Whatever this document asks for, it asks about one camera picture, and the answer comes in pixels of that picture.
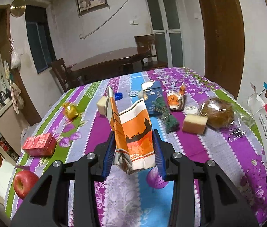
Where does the large orange white carton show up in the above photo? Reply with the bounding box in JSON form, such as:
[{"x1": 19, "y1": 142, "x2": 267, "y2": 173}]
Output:
[{"x1": 105, "y1": 86, "x2": 156, "y2": 174}]

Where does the small orange white carton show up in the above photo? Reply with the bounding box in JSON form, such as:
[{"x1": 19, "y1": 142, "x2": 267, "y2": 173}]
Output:
[{"x1": 167, "y1": 83, "x2": 186, "y2": 111}]

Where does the red apple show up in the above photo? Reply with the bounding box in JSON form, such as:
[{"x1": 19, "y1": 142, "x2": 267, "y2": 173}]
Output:
[{"x1": 13, "y1": 170, "x2": 39, "y2": 200}]

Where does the red paper box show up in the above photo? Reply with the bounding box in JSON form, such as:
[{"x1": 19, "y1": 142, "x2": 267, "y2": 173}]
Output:
[{"x1": 22, "y1": 133, "x2": 57, "y2": 156}]

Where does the brown bread in plastic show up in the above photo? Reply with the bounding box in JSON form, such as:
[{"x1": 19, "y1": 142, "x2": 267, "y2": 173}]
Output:
[{"x1": 197, "y1": 97, "x2": 255, "y2": 142}]

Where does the yellow sponge cube near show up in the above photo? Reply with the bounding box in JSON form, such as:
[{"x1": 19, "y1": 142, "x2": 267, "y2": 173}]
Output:
[{"x1": 182, "y1": 114, "x2": 208, "y2": 134}]

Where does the yellow sponge cube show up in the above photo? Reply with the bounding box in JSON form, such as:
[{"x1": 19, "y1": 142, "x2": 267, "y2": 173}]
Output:
[
  {"x1": 182, "y1": 114, "x2": 208, "y2": 134},
  {"x1": 97, "y1": 96, "x2": 108, "y2": 116}
]

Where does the purple floral striped tablecloth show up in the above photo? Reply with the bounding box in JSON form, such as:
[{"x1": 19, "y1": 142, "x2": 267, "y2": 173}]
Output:
[{"x1": 6, "y1": 67, "x2": 267, "y2": 226}]

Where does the green knitted cloth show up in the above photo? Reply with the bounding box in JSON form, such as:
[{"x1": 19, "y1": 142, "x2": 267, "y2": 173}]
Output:
[{"x1": 152, "y1": 96, "x2": 179, "y2": 133}]

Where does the gold foil wrapped candy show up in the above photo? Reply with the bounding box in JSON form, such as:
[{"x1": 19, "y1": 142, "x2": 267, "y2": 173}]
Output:
[{"x1": 62, "y1": 102, "x2": 82, "y2": 120}]

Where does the white round lid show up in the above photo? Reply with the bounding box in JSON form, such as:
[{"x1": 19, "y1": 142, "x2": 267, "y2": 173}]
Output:
[{"x1": 184, "y1": 105, "x2": 198, "y2": 115}]

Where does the yellow sponge cube far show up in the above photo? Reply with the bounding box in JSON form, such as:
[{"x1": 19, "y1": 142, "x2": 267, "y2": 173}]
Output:
[{"x1": 97, "y1": 96, "x2": 108, "y2": 116}]

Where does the black electric kettle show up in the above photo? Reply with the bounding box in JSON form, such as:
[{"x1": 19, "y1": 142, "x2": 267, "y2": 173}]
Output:
[{"x1": 0, "y1": 91, "x2": 7, "y2": 106}]

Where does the blue bottle cap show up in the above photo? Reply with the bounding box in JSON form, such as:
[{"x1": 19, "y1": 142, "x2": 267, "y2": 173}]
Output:
[{"x1": 114, "y1": 92, "x2": 123, "y2": 100}]

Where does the wooden chair left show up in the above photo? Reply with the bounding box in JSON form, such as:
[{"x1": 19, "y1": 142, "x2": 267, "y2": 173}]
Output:
[{"x1": 50, "y1": 58, "x2": 80, "y2": 92}]

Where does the wooden chair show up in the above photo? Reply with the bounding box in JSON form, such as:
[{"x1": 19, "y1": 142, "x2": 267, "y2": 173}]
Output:
[
  {"x1": 50, "y1": 58, "x2": 80, "y2": 92},
  {"x1": 134, "y1": 34, "x2": 168, "y2": 71}
]

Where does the blue milk carton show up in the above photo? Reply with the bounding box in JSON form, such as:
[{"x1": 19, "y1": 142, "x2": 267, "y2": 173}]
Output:
[{"x1": 141, "y1": 81, "x2": 162, "y2": 116}]

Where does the transparent round lid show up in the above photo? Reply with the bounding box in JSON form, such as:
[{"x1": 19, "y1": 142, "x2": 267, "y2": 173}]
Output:
[{"x1": 128, "y1": 90, "x2": 139, "y2": 97}]

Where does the brown wooden door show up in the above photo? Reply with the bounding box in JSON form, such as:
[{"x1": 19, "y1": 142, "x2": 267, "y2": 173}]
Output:
[{"x1": 199, "y1": 0, "x2": 245, "y2": 98}]

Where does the hanging white plastic bag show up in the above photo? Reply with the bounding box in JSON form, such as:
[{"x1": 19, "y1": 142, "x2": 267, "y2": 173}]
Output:
[{"x1": 9, "y1": 38, "x2": 22, "y2": 69}]

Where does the round dark wooden table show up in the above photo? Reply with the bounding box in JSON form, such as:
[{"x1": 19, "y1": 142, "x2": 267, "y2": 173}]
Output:
[{"x1": 70, "y1": 47, "x2": 150, "y2": 84}]

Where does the dark window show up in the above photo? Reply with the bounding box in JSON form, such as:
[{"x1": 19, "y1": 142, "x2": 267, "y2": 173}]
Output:
[{"x1": 25, "y1": 5, "x2": 56, "y2": 74}]

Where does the wooden chair right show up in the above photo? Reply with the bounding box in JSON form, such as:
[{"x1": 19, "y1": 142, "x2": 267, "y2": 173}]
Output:
[{"x1": 134, "y1": 34, "x2": 168, "y2": 71}]

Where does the white glass double door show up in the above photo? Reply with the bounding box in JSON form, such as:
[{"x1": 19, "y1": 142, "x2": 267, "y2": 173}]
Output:
[{"x1": 146, "y1": 0, "x2": 184, "y2": 67}]

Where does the wall cable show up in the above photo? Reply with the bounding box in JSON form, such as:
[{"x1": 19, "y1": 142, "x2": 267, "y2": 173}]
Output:
[{"x1": 79, "y1": 0, "x2": 144, "y2": 40}]

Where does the gold round wall clock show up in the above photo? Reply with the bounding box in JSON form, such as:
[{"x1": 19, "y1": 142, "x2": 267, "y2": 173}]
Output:
[{"x1": 10, "y1": 0, "x2": 26, "y2": 17}]

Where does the white wall switch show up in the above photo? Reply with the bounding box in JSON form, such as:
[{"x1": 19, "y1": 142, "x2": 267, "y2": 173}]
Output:
[{"x1": 129, "y1": 21, "x2": 139, "y2": 25}]

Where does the framed wall picture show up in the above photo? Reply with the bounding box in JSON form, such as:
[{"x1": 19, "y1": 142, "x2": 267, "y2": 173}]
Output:
[{"x1": 76, "y1": 0, "x2": 108, "y2": 15}]

